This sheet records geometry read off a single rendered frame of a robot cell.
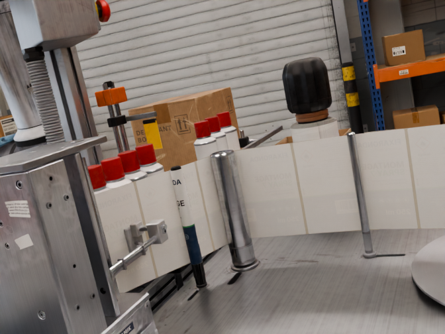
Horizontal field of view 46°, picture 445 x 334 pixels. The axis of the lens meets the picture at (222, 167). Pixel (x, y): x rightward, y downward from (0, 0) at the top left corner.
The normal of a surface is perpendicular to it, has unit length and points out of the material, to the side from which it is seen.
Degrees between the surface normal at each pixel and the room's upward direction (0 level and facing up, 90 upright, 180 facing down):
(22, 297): 90
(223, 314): 0
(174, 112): 90
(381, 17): 90
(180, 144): 90
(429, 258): 0
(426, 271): 0
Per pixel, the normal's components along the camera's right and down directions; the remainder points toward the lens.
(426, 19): -0.23, 0.23
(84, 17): 0.51, 0.06
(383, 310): -0.20, -0.96
